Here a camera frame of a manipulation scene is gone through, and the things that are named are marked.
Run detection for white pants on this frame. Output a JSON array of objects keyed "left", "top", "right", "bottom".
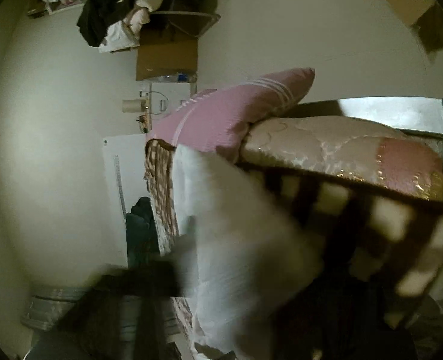
[{"left": 172, "top": 145, "right": 320, "bottom": 359}]

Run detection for pink striped bed sheet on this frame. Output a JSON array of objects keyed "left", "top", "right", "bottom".
[{"left": 147, "top": 67, "right": 315, "bottom": 164}]

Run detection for white bedside table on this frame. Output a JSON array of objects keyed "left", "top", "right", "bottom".
[{"left": 139, "top": 80, "right": 197, "bottom": 130}]

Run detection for white bed headboard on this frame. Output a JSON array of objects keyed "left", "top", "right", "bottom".
[{"left": 102, "top": 134, "right": 149, "bottom": 266}]

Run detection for small beige table lamp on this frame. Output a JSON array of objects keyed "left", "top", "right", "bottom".
[{"left": 121, "top": 97, "right": 147, "bottom": 113}]

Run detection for dark green blanket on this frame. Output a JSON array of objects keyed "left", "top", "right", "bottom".
[{"left": 125, "top": 197, "right": 159, "bottom": 268}]

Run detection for brown cardboard box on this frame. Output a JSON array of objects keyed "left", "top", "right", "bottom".
[{"left": 136, "top": 28, "right": 198, "bottom": 81}]

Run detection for beige quilted mattress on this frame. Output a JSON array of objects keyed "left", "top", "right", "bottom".
[{"left": 240, "top": 116, "right": 443, "bottom": 202}]

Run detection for metal folding chair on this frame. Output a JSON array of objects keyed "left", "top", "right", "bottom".
[{"left": 151, "top": 0, "right": 220, "bottom": 38}]

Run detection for pile of clothes on chair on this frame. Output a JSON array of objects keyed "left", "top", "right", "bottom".
[{"left": 77, "top": 0, "right": 164, "bottom": 48}]

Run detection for floral and checked bedspread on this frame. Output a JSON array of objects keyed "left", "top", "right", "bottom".
[{"left": 145, "top": 139, "right": 443, "bottom": 359}]

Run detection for grey-green curtain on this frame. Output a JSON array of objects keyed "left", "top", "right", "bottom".
[{"left": 20, "top": 285, "right": 88, "bottom": 332}]

